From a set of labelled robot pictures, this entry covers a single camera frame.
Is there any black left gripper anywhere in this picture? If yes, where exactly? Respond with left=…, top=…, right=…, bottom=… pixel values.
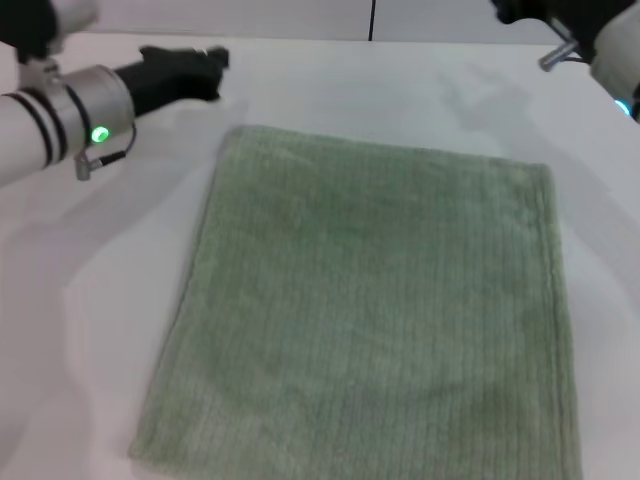
left=113, top=45, right=232, bottom=119

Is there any green ribbed towel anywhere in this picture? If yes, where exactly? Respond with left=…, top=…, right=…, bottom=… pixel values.
left=128, top=124, right=584, bottom=480

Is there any left arm cable with plug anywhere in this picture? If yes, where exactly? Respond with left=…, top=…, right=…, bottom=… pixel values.
left=73, top=124, right=139, bottom=182

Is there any arm cable with plug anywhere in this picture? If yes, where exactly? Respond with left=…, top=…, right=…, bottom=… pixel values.
left=536, top=18, right=585, bottom=73
left=73, top=124, right=139, bottom=182

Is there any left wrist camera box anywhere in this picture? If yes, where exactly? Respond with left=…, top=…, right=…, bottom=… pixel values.
left=0, top=0, right=99, bottom=64

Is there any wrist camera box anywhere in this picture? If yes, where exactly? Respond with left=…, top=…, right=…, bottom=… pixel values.
left=0, top=0, right=99, bottom=64
left=491, top=0, right=624, bottom=54

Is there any right arm cable with plug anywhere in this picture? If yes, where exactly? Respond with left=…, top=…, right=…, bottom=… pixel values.
left=536, top=18, right=585, bottom=73

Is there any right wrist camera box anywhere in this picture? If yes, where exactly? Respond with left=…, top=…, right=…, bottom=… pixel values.
left=491, top=0, right=624, bottom=54

